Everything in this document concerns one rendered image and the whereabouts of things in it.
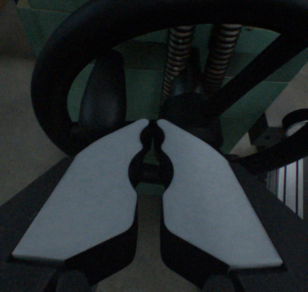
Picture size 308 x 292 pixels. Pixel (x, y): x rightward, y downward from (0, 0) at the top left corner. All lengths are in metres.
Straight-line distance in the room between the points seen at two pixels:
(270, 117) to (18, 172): 0.97
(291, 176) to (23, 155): 1.08
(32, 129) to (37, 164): 0.19
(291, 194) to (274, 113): 0.48
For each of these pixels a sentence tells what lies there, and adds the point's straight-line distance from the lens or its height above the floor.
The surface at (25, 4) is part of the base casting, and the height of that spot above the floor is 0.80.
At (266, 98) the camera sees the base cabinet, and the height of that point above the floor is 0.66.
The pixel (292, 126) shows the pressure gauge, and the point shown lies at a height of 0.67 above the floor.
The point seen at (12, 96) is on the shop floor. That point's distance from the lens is 1.40.
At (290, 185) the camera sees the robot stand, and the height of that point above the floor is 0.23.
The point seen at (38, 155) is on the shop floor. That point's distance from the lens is 1.18.
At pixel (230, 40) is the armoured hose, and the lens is 0.25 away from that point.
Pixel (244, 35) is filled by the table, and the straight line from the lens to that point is 0.28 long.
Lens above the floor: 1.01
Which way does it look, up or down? 59 degrees down
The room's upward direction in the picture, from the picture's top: 13 degrees clockwise
